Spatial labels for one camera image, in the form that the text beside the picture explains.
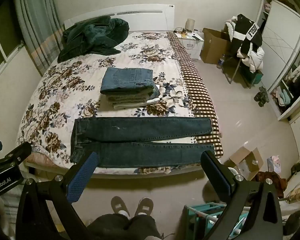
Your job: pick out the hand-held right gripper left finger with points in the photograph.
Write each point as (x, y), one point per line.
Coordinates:
(81, 177)

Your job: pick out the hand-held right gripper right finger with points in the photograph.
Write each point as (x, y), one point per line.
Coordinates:
(216, 173)

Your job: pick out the dark blue jeans pants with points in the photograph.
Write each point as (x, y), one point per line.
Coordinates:
(140, 131)

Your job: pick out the folded olive pants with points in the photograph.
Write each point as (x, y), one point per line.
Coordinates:
(130, 97)

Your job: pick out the small open cardboard box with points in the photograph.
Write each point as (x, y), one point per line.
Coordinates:
(245, 162)

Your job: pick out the teal rack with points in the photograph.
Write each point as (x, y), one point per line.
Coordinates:
(202, 217)

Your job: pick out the person's left shoe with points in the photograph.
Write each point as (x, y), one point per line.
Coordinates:
(120, 206)

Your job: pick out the person's shoe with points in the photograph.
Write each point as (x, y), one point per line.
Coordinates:
(145, 206)
(120, 206)

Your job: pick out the brown cloth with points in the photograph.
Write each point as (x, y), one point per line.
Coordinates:
(272, 180)

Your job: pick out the pink printed box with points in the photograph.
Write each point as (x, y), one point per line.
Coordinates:
(274, 163)

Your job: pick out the person's legs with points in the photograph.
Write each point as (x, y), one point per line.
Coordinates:
(125, 227)

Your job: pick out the person's right shoe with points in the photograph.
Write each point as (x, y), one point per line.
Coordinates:
(145, 206)

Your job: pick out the pair of dark slippers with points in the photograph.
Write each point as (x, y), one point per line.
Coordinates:
(264, 100)

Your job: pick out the folded pale cloth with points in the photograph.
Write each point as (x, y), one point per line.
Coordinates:
(132, 105)

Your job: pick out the dark slipper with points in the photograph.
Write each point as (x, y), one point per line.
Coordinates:
(259, 96)

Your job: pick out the brown checkered blanket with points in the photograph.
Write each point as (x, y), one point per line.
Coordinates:
(195, 85)

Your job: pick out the metal chair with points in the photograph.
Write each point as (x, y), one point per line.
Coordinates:
(233, 70)

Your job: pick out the folded light blue jeans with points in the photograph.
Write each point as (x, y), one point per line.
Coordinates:
(125, 78)

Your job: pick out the plastic water bottle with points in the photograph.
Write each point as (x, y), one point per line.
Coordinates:
(221, 61)

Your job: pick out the chair with clothes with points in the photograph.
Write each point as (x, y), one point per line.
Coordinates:
(255, 61)

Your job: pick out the large cardboard box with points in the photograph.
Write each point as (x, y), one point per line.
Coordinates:
(213, 46)

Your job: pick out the striped grey-green curtain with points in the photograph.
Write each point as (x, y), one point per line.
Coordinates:
(37, 25)

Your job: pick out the white nightstand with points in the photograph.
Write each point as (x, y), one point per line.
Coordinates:
(193, 46)

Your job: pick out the dark green quilt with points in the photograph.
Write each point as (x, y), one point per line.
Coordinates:
(94, 37)

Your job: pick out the black and white jacket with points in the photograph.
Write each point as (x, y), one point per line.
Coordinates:
(247, 33)

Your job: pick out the white wardrobe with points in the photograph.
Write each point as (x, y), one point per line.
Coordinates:
(282, 42)

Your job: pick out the beige jar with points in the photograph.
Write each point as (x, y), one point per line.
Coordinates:
(190, 25)

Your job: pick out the white bed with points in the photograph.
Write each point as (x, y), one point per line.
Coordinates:
(140, 11)

